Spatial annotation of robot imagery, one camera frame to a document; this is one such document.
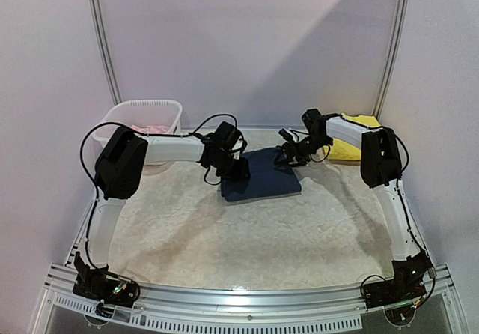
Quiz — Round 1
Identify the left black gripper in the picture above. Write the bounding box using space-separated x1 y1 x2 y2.
210 152 251 180

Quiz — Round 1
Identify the navy blue tank top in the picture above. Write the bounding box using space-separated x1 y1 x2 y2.
220 147 302 203

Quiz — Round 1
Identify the pink garment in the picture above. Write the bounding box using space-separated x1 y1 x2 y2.
131 125 169 135

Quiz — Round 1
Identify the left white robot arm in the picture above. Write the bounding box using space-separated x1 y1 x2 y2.
74 121 251 300

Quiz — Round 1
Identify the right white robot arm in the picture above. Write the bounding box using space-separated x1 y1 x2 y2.
274 109 433 301

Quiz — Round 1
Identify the white plastic laundry basket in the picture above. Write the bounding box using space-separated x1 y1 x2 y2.
92 100 201 171

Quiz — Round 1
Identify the folded yellow shirt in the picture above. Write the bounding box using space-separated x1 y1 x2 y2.
329 112 380 162

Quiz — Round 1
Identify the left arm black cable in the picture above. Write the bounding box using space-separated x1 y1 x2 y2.
79 113 248 267

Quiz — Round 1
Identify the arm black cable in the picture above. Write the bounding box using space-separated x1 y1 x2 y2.
392 131 412 245
79 113 248 267

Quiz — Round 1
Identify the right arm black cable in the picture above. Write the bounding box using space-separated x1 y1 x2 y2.
392 131 412 245

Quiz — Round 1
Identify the aluminium front rail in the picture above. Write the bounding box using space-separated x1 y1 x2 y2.
32 264 468 333

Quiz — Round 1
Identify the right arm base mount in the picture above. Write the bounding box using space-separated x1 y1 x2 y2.
360 251 436 310

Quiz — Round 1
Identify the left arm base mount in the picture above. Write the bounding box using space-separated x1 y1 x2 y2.
73 252 141 308

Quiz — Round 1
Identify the right aluminium frame post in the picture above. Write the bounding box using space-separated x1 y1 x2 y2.
372 0 408 119

